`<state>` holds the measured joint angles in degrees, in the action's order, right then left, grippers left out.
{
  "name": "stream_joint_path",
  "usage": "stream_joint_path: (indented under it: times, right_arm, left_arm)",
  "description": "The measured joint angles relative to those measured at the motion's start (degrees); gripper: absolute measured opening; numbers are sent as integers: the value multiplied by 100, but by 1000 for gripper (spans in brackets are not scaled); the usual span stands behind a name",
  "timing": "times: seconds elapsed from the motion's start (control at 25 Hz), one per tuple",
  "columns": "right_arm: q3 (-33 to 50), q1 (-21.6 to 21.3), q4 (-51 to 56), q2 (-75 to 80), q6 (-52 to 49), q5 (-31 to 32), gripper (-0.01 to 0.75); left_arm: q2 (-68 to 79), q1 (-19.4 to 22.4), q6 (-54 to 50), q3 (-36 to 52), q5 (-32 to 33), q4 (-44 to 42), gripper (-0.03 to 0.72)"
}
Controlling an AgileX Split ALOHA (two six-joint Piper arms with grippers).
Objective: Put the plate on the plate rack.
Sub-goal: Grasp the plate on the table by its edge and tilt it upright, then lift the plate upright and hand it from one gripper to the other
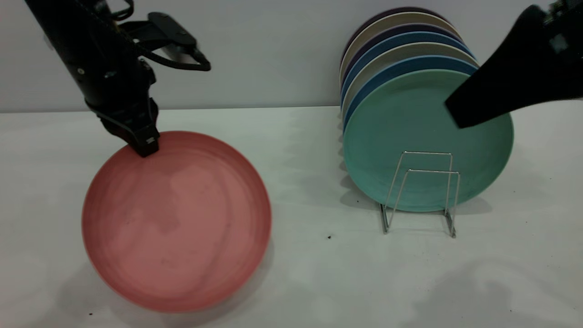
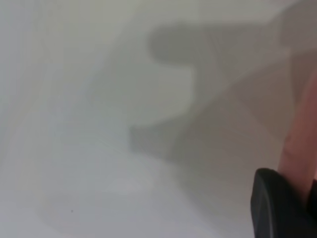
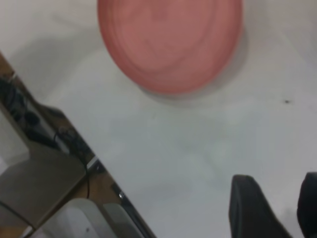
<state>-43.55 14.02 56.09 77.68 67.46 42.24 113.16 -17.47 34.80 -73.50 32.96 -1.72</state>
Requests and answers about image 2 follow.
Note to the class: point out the pink round plate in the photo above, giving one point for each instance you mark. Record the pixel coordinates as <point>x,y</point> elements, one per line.
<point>299,138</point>

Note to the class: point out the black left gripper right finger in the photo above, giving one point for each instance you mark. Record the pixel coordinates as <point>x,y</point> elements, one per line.
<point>313,198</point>

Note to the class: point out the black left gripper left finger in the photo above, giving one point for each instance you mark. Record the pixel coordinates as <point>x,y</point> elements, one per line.
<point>277,210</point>

